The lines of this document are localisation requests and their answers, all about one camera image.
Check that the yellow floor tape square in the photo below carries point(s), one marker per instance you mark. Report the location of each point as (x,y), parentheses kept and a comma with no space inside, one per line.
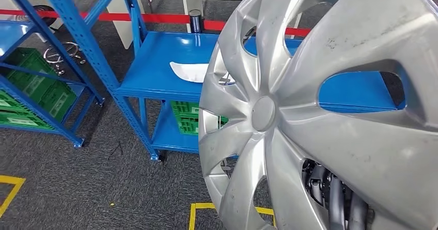
(12,177)
(191,218)

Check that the blue metal shelf rack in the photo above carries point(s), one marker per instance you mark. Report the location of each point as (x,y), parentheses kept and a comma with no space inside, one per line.
(17,33)
(160,64)

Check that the white plastic mirror cover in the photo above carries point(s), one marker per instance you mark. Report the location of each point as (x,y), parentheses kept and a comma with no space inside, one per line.
(188,71)

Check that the green plastic crate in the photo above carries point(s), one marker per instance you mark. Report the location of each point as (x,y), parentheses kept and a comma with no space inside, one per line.
(184,108)
(191,125)
(10,101)
(24,120)
(27,67)
(60,101)

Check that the silver wheel hubcap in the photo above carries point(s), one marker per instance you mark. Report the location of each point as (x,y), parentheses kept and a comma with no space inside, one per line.
(342,146)

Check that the red barrier belt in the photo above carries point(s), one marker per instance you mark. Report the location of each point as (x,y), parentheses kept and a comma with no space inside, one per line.
(102,17)
(214,25)

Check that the black round disc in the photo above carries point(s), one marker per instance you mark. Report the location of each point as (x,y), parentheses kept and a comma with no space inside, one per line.
(44,14)

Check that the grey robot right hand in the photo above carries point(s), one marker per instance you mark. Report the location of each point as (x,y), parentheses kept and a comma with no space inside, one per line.
(337,204)

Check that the chrome chair base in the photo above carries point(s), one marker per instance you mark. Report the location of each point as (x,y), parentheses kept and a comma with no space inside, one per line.
(48,58)

